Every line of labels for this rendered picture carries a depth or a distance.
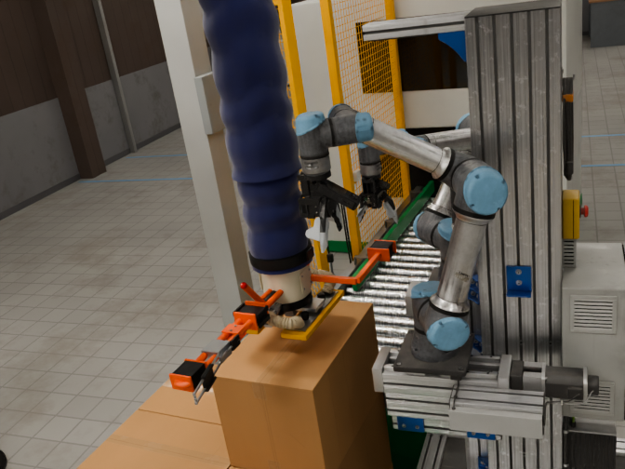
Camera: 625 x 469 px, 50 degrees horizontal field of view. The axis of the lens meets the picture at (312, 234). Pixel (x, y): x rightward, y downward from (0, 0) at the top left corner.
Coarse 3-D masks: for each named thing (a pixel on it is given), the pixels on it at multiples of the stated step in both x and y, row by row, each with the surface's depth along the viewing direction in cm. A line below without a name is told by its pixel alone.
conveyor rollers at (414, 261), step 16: (400, 240) 426; (416, 240) 422; (400, 256) 401; (416, 256) 397; (432, 256) 401; (384, 272) 387; (400, 272) 383; (416, 272) 379; (368, 288) 374; (384, 288) 370; (400, 288) 366; (384, 304) 352; (400, 304) 349; (384, 320) 335; (400, 320) 332; (384, 336) 319; (400, 336) 323
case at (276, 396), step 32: (352, 320) 258; (256, 352) 246; (288, 352) 243; (320, 352) 240; (352, 352) 251; (224, 384) 235; (256, 384) 229; (288, 384) 224; (320, 384) 225; (352, 384) 252; (224, 416) 242; (256, 416) 235; (288, 416) 228; (320, 416) 226; (352, 416) 253; (256, 448) 241; (288, 448) 235; (320, 448) 228
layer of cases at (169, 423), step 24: (168, 384) 308; (144, 408) 294; (168, 408) 291; (192, 408) 289; (216, 408) 286; (384, 408) 286; (120, 432) 280; (144, 432) 277; (168, 432) 275; (192, 432) 273; (216, 432) 271; (360, 432) 261; (384, 432) 287; (96, 456) 267; (120, 456) 265; (144, 456) 263; (168, 456) 261; (192, 456) 259; (216, 456) 257; (360, 456) 262; (384, 456) 288
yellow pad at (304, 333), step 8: (320, 288) 258; (320, 296) 246; (328, 296) 250; (336, 296) 250; (328, 304) 245; (304, 312) 236; (312, 312) 240; (320, 312) 239; (328, 312) 242; (304, 320) 235; (312, 320) 234; (320, 320) 236; (296, 328) 231; (304, 328) 230; (312, 328) 231; (288, 336) 230; (296, 336) 228; (304, 336) 227
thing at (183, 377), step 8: (184, 360) 197; (192, 360) 196; (184, 368) 192; (192, 368) 192; (200, 368) 192; (176, 376) 190; (184, 376) 189; (192, 376) 189; (200, 376) 192; (192, 384) 189; (192, 392) 190
